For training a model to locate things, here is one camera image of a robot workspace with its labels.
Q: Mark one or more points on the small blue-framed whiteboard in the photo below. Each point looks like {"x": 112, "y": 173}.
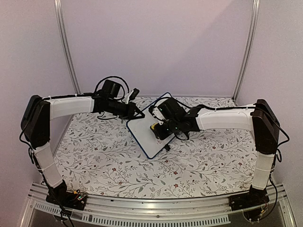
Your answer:
{"x": 143, "y": 135}

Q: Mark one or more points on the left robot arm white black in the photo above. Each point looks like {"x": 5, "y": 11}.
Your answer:
{"x": 37, "y": 128}

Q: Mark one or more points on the wire whiteboard stand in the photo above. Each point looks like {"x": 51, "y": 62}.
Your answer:
{"x": 167, "y": 147}

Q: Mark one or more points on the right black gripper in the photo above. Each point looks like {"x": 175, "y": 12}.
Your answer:
{"x": 161, "y": 134}

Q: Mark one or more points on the right aluminium frame post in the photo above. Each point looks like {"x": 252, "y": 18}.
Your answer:
{"x": 248, "y": 48}

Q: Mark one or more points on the left aluminium frame post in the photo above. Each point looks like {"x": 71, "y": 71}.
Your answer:
{"x": 65, "y": 45}

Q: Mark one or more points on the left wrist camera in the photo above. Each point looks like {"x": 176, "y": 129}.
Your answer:
{"x": 131, "y": 96}

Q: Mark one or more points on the front aluminium rail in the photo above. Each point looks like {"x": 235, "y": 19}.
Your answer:
{"x": 103, "y": 211}

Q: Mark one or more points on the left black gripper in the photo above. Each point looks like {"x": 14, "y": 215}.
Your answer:
{"x": 130, "y": 112}

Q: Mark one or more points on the yellow black eraser sponge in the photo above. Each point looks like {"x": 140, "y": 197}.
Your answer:
{"x": 152, "y": 127}

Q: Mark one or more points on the floral patterned table mat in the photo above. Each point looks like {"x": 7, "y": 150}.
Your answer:
{"x": 98, "y": 155}

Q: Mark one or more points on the aluminium frame post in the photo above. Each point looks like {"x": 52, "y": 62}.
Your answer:
{"x": 65, "y": 45}
{"x": 248, "y": 48}

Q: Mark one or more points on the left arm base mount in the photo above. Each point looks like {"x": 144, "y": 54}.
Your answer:
{"x": 74, "y": 200}

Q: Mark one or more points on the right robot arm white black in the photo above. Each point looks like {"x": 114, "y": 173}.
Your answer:
{"x": 221, "y": 150}

